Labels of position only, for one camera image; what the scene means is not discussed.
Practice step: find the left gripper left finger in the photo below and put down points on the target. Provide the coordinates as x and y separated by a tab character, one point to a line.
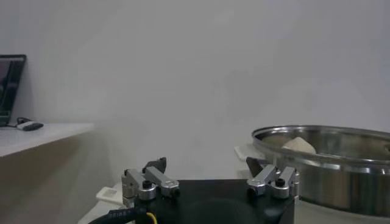
158	178

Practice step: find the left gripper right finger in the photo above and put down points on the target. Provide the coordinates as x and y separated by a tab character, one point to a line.
263	178

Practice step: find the white steamed baozi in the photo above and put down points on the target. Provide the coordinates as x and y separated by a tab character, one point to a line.
300	146

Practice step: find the stainless steel steamer basket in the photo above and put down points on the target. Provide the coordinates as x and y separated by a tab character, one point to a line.
335	182

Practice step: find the white electric cooking pot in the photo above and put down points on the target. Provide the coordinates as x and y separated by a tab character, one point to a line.
335	220

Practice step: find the white side table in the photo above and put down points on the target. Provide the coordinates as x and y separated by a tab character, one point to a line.
45	137

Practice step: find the small black device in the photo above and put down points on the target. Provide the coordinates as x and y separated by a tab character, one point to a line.
36	126

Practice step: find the small white device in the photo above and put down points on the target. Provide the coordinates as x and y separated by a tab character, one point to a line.
22	125

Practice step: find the black laptop screen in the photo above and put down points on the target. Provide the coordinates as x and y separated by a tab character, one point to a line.
9	85

